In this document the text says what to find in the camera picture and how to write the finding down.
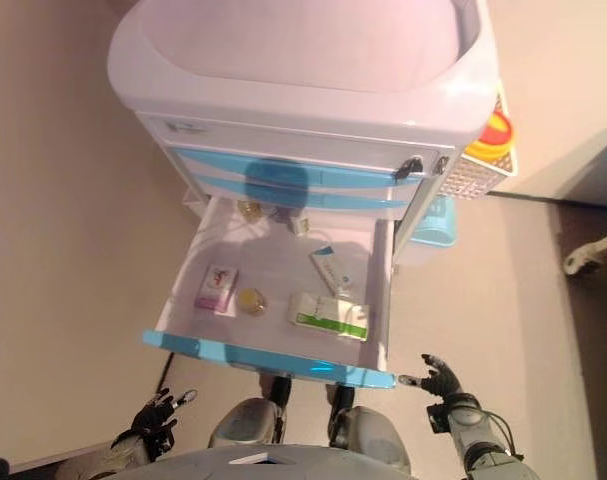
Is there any green white medicine box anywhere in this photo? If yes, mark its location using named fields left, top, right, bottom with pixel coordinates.
left=285, top=291, right=370, bottom=342

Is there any light blue waste bin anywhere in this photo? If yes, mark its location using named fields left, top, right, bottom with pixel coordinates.
left=405, top=194, right=458, bottom=266

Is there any black silver robot right hand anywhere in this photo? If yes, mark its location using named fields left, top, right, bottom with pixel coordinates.
left=399, top=353, right=465, bottom=401

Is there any white mesh basket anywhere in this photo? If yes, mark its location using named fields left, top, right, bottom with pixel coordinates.
left=445, top=94, right=518, bottom=201

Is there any black cart lock key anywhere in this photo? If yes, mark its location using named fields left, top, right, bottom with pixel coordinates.
left=393, top=155, right=425, bottom=180

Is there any silver robot left leg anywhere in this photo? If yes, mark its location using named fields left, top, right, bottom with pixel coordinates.
left=207, top=372, right=294, bottom=454

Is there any pink white medicine box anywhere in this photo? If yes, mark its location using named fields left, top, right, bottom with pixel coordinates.
left=193, top=263, right=240, bottom=316

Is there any silver robot right leg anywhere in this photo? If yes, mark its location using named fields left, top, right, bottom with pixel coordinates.
left=325, top=382, right=412, bottom=464

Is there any yellowish clear medicine pack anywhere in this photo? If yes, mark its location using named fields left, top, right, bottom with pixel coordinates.
left=236, top=198, right=264, bottom=221

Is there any round yellow medicine container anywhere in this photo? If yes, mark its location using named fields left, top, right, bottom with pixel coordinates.
left=237, top=287, right=270, bottom=317

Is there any black silver robot left hand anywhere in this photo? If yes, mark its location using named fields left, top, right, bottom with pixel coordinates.
left=130, top=387, right=200, bottom=437

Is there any grey robot torso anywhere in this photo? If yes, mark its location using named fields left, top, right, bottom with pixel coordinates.
left=127, top=434, right=464, bottom=480

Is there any blue white cart drawer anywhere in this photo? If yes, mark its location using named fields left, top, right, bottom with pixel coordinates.
left=168, top=143, right=434, bottom=194
left=197, top=182, right=420, bottom=221
left=141, top=194, right=399, bottom=392

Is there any yellow red-lidded sharps container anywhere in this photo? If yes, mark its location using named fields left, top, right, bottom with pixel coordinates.
left=465, top=112, right=513, bottom=161

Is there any white blue medicine box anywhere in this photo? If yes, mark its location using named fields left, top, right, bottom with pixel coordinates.
left=310, top=243, right=357, bottom=294

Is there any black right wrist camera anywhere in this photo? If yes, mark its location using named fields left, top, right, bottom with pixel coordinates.
left=426, top=403, right=452, bottom=435

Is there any white medical cart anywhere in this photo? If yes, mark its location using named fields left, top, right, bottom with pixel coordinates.
left=107, top=0, right=500, bottom=276

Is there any silver robot leg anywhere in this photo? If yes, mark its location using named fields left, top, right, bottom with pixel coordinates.
left=207, top=372, right=294, bottom=454
left=325, top=382, right=412, bottom=464

